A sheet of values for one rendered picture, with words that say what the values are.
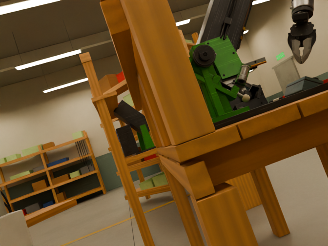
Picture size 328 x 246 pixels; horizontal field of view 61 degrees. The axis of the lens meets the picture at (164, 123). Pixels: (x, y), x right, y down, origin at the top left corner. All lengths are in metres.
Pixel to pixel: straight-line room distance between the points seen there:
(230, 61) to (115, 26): 0.70
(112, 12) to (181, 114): 0.32
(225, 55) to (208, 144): 0.79
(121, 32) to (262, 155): 0.45
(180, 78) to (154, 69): 0.06
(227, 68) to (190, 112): 0.73
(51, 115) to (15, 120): 1.15
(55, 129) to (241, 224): 9.85
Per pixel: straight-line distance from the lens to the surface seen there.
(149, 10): 0.64
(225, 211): 0.60
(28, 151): 9.90
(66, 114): 10.30
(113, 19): 0.74
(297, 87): 1.28
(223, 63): 1.29
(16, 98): 10.84
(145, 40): 0.61
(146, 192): 4.78
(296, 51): 1.10
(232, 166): 0.67
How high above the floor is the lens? 0.89
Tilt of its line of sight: 4 degrees up
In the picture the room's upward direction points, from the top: 20 degrees counter-clockwise
